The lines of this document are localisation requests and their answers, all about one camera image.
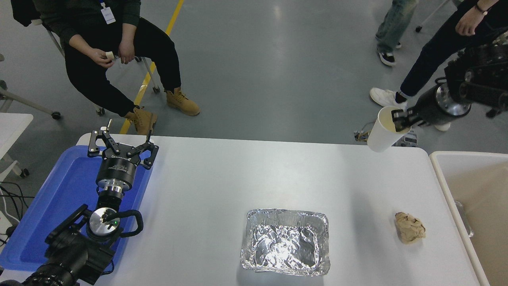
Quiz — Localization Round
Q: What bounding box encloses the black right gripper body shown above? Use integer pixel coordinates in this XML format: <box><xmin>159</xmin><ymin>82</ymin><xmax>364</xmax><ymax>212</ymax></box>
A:
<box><xmin>412</xmin><ymin>87</ymin><xmax>458</xmax><ymax>127</ymax></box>

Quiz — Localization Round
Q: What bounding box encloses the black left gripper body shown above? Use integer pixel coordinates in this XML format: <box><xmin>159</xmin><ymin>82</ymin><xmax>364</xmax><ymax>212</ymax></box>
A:
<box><xmin>96</xmin><ymin>153</ymin><xmax>138</xmax><ymax>188</ymax></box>

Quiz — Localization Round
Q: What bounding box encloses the white paper cup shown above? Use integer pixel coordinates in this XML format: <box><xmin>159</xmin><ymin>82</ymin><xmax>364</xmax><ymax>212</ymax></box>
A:
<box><xmin>367</xmin><ymin>106</ymin><xmax>413</xmax><ymax>153</ymax></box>

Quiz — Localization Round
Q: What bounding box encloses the person's right hand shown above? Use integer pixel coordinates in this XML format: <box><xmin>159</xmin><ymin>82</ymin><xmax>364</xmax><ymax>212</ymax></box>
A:
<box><xmin>86</xmin><ymin>48</ymin><xmax>115</xmax><ymax>69</ymax></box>

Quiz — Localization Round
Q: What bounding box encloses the person's left hand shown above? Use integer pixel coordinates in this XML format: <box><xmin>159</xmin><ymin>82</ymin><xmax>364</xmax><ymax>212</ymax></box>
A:
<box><xmin>118</xmin><ymin>39</ymin><xmax>136</xmax><ymax>65</ymax></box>

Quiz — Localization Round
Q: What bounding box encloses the person's hand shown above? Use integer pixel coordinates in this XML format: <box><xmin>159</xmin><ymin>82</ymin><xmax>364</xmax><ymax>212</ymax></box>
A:
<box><xmin>456</xmin><ymin>7</ymin><xmax>483</xmax><ymax>36</ymax></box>

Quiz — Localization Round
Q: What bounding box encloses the person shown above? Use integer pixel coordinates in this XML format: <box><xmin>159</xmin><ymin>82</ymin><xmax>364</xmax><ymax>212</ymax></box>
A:
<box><xmin>370</xmin><ymin>0</ymin><xmax>508</xmax><ymax>131</ymax></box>
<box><xmin>34</xmin><ymin>0</ymin><xmax>201</xmax><ymax>135</ymax></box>
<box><xmin>375</xmin><ymin>0</ymin><xmax>419</xmax><ymax>67</ymax></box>

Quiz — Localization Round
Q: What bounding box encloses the white rolling stand leg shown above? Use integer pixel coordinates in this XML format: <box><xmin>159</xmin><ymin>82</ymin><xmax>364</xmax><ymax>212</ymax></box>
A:
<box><xmin>0</xmin><ymin>54</ymin><xmax>62</xmax><ymax>120</ymax></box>

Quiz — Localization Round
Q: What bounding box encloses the blue plastic tray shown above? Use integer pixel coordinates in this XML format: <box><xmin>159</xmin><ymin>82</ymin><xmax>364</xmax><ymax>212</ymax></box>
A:
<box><xmin>0</xmin><ymin>145</ymin><xmax>155</xmax><ymax>272</ymax></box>

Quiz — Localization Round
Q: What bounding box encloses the white rolling chair base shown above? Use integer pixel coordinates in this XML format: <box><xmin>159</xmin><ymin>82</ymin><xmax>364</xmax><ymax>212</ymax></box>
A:
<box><xmin>416</xmin><ymin>0</ymin><xmax>453</xmax><ymax>33</ymax></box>

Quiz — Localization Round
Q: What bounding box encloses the white side table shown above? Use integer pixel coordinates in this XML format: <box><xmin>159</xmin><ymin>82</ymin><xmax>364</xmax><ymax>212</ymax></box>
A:
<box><xmin>0</xmin><ymin>113</ymin><xmax>35</xmax><ymax>178</ymax></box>

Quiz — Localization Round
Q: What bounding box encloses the large pale bin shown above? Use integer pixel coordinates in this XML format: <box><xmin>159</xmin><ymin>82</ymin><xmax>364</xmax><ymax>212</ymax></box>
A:
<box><xmin>430</xmin><ymin>151</ymin><xmax>508</xmax><ymax>286</ymax></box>

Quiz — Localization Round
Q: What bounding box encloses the crumpled tan paper ball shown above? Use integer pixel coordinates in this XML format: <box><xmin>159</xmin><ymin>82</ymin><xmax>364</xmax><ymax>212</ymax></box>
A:
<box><xmin>394</xmin><ymin>212</ymin><xmax>427</xmax><ymax>245</ymax></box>

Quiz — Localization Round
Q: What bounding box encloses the white power strip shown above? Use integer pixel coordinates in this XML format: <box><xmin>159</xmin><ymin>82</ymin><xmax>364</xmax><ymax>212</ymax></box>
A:
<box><xmin>0</xmin><ymin>209</ymin><xmax>11</xmax><ymax>239</ymax></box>

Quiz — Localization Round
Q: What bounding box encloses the white ID badge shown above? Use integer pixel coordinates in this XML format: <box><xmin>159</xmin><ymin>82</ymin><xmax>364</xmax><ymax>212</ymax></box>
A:
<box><xmin>99</xmin><ymin>2</ymin><xmax>116</xmax><ymax>24</ymax></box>

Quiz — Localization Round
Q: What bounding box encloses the black jacket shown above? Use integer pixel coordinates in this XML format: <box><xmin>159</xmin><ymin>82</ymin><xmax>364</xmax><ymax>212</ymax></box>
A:
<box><xmin>11</xmin><ymin>0</ymin><xmax>40</xmax><ymax>27</ymax></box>

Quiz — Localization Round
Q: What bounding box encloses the silver foil tray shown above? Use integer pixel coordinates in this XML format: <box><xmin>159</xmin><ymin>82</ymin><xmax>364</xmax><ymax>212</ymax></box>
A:
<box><xmin>240</xmin><ymin>209</ymin><xmax>331</xmax><ymax>277</ymax></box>

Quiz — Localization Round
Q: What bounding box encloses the white frame chair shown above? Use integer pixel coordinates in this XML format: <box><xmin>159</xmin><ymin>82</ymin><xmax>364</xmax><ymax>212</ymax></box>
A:
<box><xmin>32</xmin><ymin>18</ymin><xmax>161</xmax><ymax>116</ymax></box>

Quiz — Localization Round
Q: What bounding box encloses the black cable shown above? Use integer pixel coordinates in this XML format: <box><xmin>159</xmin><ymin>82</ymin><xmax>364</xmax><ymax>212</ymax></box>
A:
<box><xmin>0</xmin><ymin>181</ymin><xmax>31</xmax><ymax>245</ymax></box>

